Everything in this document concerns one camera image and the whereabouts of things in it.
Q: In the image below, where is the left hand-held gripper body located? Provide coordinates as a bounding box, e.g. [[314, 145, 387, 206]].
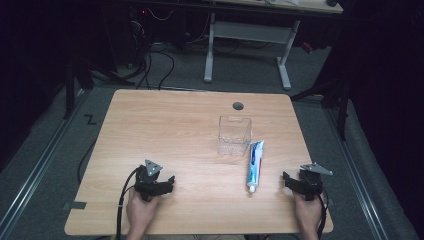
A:
[[134, 159, 175, 203]]

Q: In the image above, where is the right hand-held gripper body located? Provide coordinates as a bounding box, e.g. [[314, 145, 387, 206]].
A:
[[290, 162, 334, 202]]

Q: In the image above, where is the person's left hand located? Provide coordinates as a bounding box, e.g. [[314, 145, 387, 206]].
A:
[[125, 187, 161, 236]]

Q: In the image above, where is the person's right hand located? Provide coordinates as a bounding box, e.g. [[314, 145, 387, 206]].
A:
[[292, 191, 325, 235]]

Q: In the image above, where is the white and blue toothpaste tube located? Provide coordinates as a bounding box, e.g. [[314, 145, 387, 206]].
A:
[[245, 139, 266, 194]]

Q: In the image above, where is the clear plastic container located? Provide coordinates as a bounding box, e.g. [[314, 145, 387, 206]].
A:
[[217, 114, 253, 158]]

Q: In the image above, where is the grey tape strip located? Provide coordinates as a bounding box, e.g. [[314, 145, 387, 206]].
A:
[[62, 201, 88, 211]]

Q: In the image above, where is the black metal stand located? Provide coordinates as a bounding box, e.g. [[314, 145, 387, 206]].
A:
[[62, 54, 136, 120], [289, 74, 353, 142]]

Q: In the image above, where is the white-framed wooden desk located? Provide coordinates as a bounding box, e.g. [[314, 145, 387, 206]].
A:
[[203, 0, 344, 91]]

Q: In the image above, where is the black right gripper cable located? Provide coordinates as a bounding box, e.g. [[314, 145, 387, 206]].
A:
[[315, 187, 330, 240]]

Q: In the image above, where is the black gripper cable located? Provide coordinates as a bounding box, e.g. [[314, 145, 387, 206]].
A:
[[114, 166, 142, 240], [315, 187, 330, 240]]

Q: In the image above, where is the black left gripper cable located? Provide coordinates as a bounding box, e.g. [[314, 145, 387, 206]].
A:
[[114, 166, 142, 240]]

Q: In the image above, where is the metal floor rail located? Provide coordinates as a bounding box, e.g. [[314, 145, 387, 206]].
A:
[[324, 108, 389, 240], [0, 89, 88, 234]]

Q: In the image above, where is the thin black floor cable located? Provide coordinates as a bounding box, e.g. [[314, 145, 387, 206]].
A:
[[76, 139, 98, 185]]

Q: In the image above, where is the bundle of black floor cables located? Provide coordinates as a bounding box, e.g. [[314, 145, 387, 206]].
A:
[[128, 6, 209, 91]]

